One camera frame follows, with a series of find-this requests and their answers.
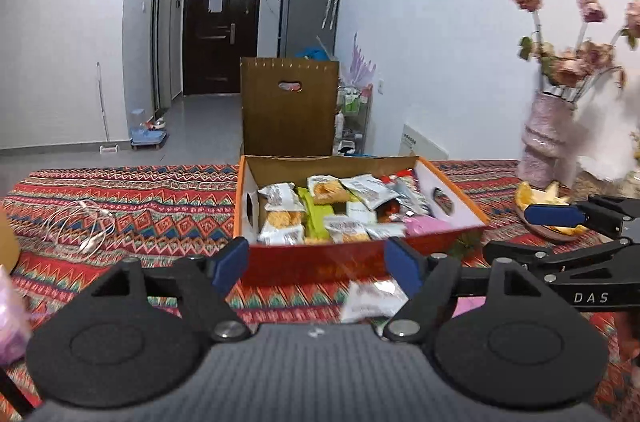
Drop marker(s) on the brown cardboard carton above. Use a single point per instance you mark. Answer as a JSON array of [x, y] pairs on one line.
[[280, 117]]

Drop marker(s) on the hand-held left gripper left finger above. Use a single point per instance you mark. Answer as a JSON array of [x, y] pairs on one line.
[[231, 264]]

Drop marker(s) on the dried pink flowers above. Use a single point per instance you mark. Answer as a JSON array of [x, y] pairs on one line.
[[570, 62]]

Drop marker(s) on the metal storage cart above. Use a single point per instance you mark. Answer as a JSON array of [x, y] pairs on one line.
[[352, 117]]

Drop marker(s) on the blue bag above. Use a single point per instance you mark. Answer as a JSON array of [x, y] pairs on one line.
[[314, 54]]

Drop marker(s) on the side door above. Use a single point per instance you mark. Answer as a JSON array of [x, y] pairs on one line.
[[162, 32]]

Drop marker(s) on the blue pet feeder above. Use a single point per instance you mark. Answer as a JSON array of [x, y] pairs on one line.
[[148, 135]]

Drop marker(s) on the white bouquet wrapping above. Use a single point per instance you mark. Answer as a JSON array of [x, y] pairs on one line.
[[610, 137]]

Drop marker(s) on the pink ribbed vase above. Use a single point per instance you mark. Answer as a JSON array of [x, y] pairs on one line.
[[542, 137]]

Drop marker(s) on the white brown-print snack packet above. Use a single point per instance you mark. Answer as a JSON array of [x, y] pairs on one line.
[[370, 299]]

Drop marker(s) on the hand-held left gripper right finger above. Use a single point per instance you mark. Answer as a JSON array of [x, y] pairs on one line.
[[404, 264]]

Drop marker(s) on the person's right hand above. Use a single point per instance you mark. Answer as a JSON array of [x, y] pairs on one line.
[[630, 339]]

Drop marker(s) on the grey refrigerator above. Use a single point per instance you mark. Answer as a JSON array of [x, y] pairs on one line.
[[300, 17]]

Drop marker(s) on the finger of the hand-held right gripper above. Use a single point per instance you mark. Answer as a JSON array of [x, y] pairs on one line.
[[555, 215], [520, 254]]

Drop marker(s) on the brown plate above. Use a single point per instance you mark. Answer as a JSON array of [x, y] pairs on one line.
[[550, 232]]

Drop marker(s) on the purple wall decoration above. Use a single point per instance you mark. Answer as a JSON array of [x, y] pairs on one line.
[[361, 65]]

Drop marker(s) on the dark brown entrance door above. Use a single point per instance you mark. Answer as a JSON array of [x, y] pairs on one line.
[[210, 52]]

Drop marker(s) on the pink snack packet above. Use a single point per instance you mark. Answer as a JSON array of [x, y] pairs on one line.
[[467, 304]]

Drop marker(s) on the round wooden board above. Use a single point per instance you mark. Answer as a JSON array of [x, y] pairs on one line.
[[7, 242]]

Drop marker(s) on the orange cardboard box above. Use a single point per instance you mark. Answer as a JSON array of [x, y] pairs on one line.
[[310, 262]]

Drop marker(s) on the pile of assorted snack packets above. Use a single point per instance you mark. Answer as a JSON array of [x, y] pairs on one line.
[[345, 229]]

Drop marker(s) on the white wall box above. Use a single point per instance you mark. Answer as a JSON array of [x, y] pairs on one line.
[[422, 145]]

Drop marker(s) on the green snack packet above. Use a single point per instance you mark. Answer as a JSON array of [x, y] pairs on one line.
[[315, 214]]

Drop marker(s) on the orange peels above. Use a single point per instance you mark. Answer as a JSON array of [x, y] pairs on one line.
[[537, 194]]

